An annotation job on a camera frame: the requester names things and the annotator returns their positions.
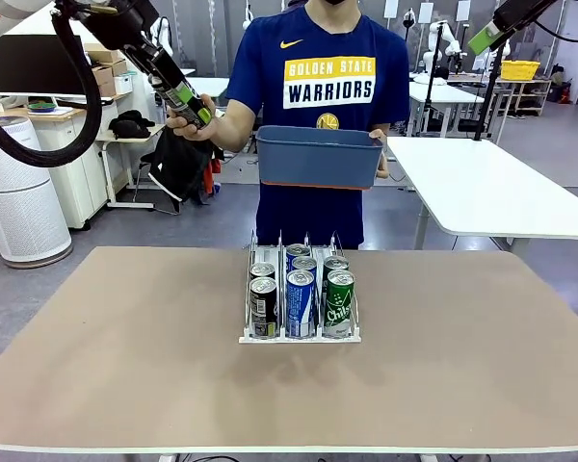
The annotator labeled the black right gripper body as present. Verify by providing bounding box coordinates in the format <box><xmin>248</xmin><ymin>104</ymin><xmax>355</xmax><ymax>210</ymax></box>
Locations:
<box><xmin>510</xmin><ymin>0</ymin><xmax>560</xmax><ymax>29</ymax></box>

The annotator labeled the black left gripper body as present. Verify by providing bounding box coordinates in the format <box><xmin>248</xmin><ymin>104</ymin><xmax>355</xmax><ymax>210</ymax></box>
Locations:
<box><xmin>83</xmin><ymin>0</ymin><xmax>161</xmax><ymax>53</ymax></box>

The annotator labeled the blue plastic bin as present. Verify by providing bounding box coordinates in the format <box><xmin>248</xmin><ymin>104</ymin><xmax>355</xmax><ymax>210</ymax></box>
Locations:
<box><xmin>254</xmin><ymin>125</ymin><xmax>385</xmax><ymax>191</ymax></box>

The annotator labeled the person's right forearm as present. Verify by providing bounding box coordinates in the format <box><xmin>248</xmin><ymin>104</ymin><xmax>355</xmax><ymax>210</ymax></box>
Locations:
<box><xmin>213</xmin><ymin>103</ymin><xmax>259</xmax><ymax>154</ymax></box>

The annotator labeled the person's right hand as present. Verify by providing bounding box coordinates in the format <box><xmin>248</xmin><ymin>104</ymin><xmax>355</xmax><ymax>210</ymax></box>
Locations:
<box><xmin>166</xmin><ymin>93</ymin><xmax>220</xmax><ymax>143</ymax></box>

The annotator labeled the person's left hand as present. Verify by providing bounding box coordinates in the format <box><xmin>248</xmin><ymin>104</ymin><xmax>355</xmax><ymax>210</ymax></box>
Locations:
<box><xmin>368</xmin><ymin>128</ymin><xmax>391</xmax><ymax>181</ymax></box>

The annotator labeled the white lab table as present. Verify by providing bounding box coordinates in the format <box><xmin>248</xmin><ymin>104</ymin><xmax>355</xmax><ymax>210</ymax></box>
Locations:
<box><xmin>172</xmin><ymin>75</ymin><xmax>231</xmax><ymax>115</ymax></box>
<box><xmin>407</xmin><ymin>80</ymin><xmax>486</xmax><ymax>140</ymax></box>

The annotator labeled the black tripod pole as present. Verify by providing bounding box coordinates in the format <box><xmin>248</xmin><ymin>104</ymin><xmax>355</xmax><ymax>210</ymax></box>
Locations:
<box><xmin>471</xmin><ymin>28</ymin><xmax>512</xmax><ymax>143</ymax></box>
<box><xmin>421</xmin><ymin>21</ymin><xmax>448</xmax><ymax>141</ymax></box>

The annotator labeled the yellow plastic crate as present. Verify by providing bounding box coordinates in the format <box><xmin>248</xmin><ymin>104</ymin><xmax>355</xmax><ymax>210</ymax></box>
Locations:
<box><xmin>499</xmin><ymin>60</ymin><xmax>541</xmax><ymax>81</ymax></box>

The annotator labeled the wooden shelf table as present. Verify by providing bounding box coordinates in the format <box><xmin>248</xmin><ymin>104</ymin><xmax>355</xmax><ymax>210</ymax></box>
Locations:
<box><xmin>495</xmin><ymin>76</ymin><xmax>554</xmax><ymax>116</ymax></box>

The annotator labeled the black bag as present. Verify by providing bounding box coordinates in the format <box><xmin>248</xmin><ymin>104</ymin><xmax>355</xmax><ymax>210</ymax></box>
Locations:
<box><xmin>108</xmin><ymin>109</ymin><xmax>156</xmax><ymax>141</ymax></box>

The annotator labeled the black chair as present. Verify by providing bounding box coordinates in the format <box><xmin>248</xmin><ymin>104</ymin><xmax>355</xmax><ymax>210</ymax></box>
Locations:
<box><xmin>133</xmin><ymin>152</ymin><xmax>184</xmax><ymax>217</ymax></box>

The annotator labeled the small white rolling table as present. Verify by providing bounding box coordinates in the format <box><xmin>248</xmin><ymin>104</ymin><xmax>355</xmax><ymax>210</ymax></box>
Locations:
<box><xmin>92</xmin><ymin>123</ymin><xmax>168</xmax><ymax>212</ymax></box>

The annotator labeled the black jacket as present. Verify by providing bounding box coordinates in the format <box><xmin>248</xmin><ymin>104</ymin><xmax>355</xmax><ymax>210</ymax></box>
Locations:
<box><xmin>148</xmin><ymin>122</ymin><xmax>226</xmax><ymax>204</ymax></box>

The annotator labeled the red cloth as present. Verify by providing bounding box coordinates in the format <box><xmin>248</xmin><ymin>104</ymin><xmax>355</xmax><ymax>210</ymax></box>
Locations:
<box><xmin>204</xmin><ymin>152</ymin><xmax>225</xmax><ymax>196</ymax></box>

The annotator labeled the black computer monitor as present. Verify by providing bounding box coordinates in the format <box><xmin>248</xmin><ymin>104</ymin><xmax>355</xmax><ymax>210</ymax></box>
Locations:
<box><xmin>0</xmin><ymin>34</ymin><xmax>91</xmax><ymax>97</ymax></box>

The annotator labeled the person in blue shirt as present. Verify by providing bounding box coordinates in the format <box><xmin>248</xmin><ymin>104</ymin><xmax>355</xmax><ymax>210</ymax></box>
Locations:
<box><xmin>224</xmin><ymin>0</ymin><xmax>411</xmax><ymax>250</ymax></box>

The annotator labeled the white desk cabinet wood top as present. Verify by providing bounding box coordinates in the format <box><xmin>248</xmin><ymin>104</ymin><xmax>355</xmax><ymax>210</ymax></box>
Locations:
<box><xmin>0</xmin><ymin>93</ymin><xmax>131</xmax><ymax>230</ymax></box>

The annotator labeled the white side table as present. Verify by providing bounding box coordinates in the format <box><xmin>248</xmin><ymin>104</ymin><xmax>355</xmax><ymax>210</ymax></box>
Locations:
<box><xmin>383</xmin><ymin>136</ymin><xmax>578</xmax><ymax>259</ymax></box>

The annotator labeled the white cylindrical air purifier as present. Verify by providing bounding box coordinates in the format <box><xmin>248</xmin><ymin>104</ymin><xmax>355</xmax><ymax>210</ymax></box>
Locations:
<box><xmin>0</xmin><ymin>115</ymin><xmax>73</xmax><ymax>270</ymax></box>

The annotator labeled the green Chilsung cider can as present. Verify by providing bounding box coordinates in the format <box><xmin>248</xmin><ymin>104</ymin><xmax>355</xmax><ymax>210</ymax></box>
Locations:
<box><xmin>322</xmin><ymin>255</ymin><xmax>350</xmax><ymax>275</ymax></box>
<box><xmin>322</xmin><ymin>269</ymin><xmax>356</xmax><ymax>338</ymax></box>

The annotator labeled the black left arm cable sleeve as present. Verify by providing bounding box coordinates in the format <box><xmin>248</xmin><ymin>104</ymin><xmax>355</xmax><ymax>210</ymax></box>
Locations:
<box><xmin>0</xmin><ymin>4</ymin><xmax>103</xmax><ymax>168</ymax></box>

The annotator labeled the black camera stand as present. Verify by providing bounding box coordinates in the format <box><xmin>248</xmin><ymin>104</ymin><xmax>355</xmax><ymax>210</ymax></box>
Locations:
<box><xmin>402</xmin><ymin>8</ymin><xmax>419</xmax><ymax>73</ymax></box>

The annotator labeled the white wire can dispenser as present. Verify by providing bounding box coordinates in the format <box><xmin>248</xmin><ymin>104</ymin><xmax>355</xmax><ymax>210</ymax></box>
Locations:
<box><xmin>238</xmin><ymin>229</ymin><xmax>362</xmax><ymax>346</ymax></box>

